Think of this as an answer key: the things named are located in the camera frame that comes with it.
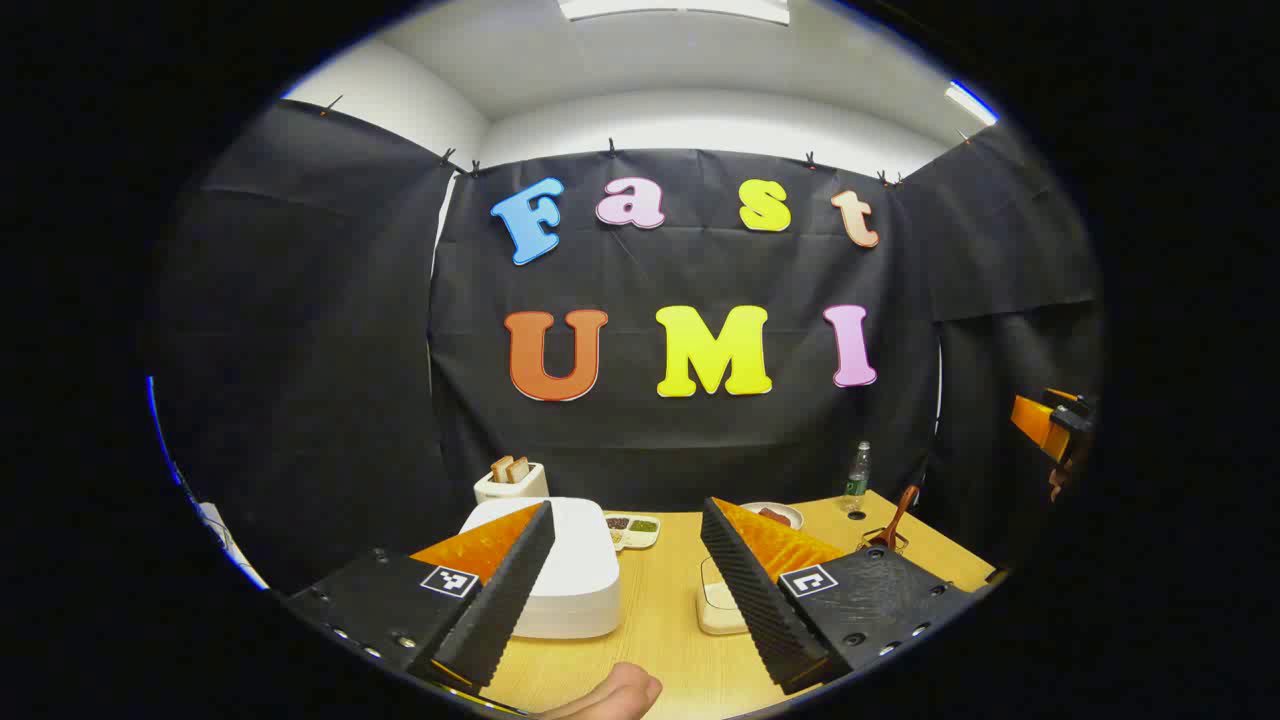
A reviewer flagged brown wooden spoon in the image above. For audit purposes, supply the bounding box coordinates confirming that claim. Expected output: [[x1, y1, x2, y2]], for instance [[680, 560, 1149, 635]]
[[872, 485, 921, 549]]

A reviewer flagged white toaster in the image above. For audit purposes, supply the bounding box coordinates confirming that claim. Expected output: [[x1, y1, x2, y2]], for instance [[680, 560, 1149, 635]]
[[473, 462, 550, 504]]

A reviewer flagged small ceiling light panel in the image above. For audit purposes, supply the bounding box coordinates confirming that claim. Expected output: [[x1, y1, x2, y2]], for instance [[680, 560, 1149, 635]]
[[945, 80, 999, 126]]

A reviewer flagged clear box of rice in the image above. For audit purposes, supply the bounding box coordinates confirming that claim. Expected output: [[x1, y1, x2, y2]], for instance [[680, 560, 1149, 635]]
[[697, 556, 751, 637]]

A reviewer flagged white plastic device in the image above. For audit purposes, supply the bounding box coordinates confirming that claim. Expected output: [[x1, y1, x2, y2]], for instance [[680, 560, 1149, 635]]
[[198, 500, 269, 591]]

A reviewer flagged clear plastic water bottle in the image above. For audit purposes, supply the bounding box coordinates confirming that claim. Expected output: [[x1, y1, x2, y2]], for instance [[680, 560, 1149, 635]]
[[843, 441, 872, 511]]

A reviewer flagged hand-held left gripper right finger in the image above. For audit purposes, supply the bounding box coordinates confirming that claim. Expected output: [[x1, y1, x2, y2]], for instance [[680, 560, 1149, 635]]
[[699, 496, 976, 696]]

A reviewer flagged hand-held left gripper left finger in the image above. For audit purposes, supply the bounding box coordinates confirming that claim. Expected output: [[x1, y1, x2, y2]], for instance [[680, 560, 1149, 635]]
[[283, 500, 557, 696]]

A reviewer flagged white round plate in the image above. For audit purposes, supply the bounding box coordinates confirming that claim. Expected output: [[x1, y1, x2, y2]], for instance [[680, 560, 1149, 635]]
[[740, 501, 804, 531]]

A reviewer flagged white rice cooker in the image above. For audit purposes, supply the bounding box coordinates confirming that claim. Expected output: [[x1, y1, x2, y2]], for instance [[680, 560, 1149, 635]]
[[458, 497, 623, 641]]

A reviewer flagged large ceiling light panel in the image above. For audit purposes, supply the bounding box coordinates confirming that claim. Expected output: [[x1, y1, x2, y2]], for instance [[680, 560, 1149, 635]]
[[558, 0, 791, 26]]

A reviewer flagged white divided condiment tray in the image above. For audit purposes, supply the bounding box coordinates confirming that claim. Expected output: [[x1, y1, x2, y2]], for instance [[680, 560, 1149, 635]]
[[603, 511, 662, 551]]

